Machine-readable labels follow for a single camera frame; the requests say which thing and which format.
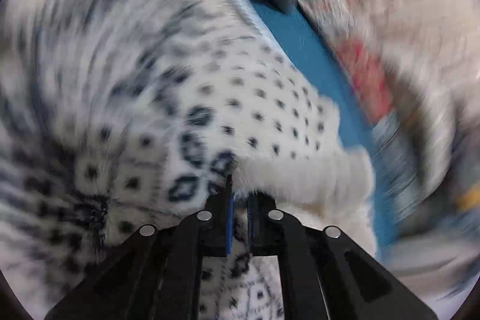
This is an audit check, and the white fleece spotted garment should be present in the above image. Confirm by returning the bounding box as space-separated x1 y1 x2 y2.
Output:
1 0 377 319

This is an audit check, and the red patterned quilt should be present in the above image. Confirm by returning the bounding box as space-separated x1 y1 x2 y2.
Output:
296 0 393 124

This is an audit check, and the patterned teal beige bedsheet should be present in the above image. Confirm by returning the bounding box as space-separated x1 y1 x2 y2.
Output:
229 0 415 247

